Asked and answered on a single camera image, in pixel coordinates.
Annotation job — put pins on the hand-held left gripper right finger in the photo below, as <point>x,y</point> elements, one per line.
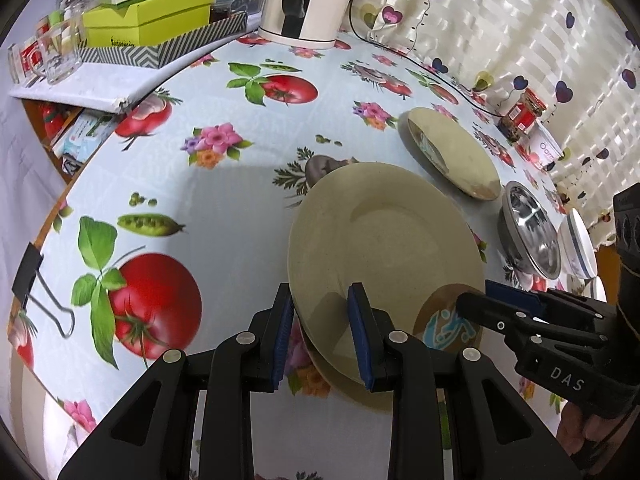
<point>359,340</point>

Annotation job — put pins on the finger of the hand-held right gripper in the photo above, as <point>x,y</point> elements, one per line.
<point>500,317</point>
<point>510,294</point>

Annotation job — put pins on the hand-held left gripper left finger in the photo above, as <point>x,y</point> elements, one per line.
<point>281,340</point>

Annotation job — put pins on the white bowl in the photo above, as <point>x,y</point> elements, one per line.
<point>599,291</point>

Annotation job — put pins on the white plate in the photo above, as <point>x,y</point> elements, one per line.
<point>580,245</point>

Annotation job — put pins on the beige plate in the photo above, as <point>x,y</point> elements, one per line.
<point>460,155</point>
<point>385,240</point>

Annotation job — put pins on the person's right hand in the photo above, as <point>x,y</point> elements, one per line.
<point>585,437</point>

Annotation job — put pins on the brown plate with blue print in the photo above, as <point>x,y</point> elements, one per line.
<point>445,327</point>

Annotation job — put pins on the steel bowl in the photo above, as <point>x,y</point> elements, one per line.
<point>532,235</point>

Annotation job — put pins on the white plastic tub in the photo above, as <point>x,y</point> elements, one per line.
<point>545,150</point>

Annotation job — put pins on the vegetable printed tablecloth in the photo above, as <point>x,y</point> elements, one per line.
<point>200,200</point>

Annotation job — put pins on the red-lidded sauce jar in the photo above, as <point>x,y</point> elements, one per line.
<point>522,112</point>

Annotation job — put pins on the black binder clip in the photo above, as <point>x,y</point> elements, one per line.
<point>27,270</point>

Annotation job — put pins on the cream heart printed curtain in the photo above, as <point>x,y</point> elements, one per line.
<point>500,20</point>

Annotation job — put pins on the chevron patterned tray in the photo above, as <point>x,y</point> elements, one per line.
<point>165,52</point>

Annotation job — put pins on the white foam board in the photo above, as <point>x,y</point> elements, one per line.
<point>100,87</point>

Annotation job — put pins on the white electric kettle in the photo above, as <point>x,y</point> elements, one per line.
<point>305,0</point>

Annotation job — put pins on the lime green box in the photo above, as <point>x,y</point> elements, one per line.
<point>145,22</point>

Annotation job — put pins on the clear drinking glass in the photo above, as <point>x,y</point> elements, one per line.
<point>25,62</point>
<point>62,55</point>

